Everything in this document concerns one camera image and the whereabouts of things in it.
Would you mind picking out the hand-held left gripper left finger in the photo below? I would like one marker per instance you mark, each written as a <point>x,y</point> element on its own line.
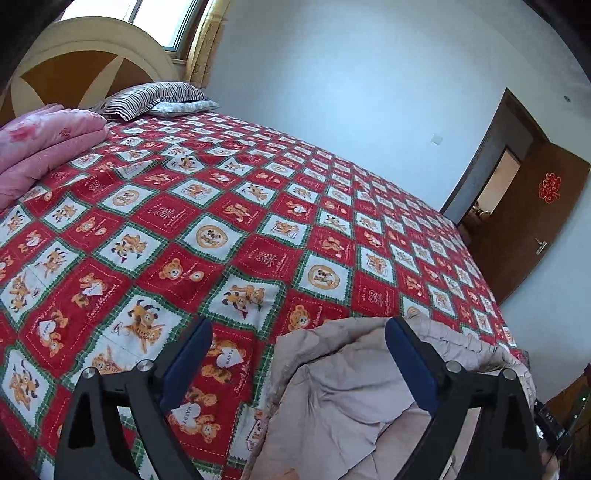
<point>184,364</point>

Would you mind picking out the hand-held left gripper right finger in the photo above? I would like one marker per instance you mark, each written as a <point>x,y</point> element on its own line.
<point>411,364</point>

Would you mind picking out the pale pink puffer jacket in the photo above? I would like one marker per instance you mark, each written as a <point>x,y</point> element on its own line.
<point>332,401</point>

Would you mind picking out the red printed bear bedspread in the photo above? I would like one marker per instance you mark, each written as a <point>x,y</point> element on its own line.
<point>207,221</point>

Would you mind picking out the brown wooden door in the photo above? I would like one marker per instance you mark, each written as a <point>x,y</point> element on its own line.
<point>521,230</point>

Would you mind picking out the red paper door decoration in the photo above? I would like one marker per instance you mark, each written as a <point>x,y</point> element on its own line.
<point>554,187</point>

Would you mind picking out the grey patterned pillow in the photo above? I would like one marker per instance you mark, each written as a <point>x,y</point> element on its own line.
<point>184,107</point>

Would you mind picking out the folded pink quilt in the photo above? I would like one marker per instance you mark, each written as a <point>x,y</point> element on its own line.
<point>41,143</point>

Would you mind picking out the striped pillow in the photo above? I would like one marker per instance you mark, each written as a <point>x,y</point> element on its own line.
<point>143,99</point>

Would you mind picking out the narrow yellow floral curtain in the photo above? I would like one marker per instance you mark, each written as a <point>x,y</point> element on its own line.
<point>205,46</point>

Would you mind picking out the cream and brown headboard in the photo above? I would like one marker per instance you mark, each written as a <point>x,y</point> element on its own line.
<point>69,64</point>

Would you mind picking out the window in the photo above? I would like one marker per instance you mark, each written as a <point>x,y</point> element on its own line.
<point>152,18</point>

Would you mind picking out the dark wooden door frame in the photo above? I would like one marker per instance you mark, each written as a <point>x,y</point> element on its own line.
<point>480,157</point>

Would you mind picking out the white wall switch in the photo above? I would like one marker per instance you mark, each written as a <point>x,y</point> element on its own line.
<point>437,139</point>

